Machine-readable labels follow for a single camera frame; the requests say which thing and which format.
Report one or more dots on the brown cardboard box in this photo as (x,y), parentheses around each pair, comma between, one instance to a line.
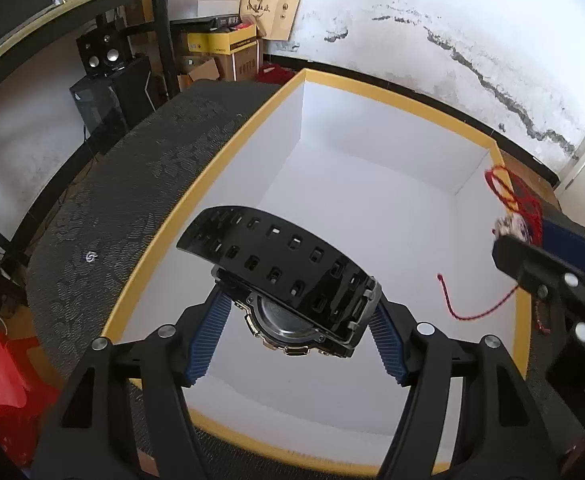
(240,62)

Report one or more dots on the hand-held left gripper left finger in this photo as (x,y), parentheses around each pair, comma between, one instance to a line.
(207,340)

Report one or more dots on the yellow box with white interior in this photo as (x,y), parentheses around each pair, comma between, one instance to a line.
(372,185)

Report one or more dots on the small black speaker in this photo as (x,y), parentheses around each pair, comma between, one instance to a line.
(91,55)
(115,50)

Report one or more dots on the black frame desk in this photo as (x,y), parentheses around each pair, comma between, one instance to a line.
(162,35)

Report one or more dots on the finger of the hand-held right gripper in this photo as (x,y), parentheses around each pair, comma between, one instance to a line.
(517,257)
(569,245)

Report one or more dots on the open cardboard box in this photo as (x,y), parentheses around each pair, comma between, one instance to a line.
(197,72)

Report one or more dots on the black wristwatch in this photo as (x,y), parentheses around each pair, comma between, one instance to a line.
(280,317)

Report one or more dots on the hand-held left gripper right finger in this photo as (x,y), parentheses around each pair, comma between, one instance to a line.
(390,345)

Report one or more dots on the flat black box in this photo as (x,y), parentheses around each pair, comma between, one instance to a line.
(207,22)

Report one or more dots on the red plastic bag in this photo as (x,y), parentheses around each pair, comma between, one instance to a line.
(12,390)

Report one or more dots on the small silver earring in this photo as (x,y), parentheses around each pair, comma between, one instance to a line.
(90,257)

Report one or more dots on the red cloth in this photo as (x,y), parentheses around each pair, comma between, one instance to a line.
(275,75)

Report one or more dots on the yellow and black carton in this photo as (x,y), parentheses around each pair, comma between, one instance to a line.
(217,42)

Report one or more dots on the brown paper bag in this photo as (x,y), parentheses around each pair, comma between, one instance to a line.
(272,12)

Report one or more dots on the black computer tower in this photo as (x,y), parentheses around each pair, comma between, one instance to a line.
(107,105)

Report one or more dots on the dark patterned mat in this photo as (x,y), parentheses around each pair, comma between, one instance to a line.
(137,200)

